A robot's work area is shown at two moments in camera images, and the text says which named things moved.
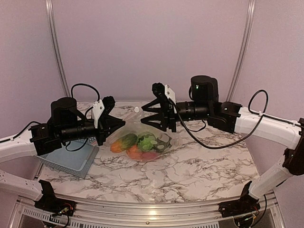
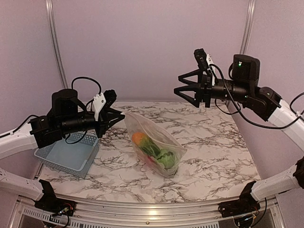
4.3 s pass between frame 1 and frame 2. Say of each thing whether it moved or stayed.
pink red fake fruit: moved
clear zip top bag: moved
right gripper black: moved
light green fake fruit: moved
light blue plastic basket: stayed
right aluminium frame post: stayed
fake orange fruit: moved
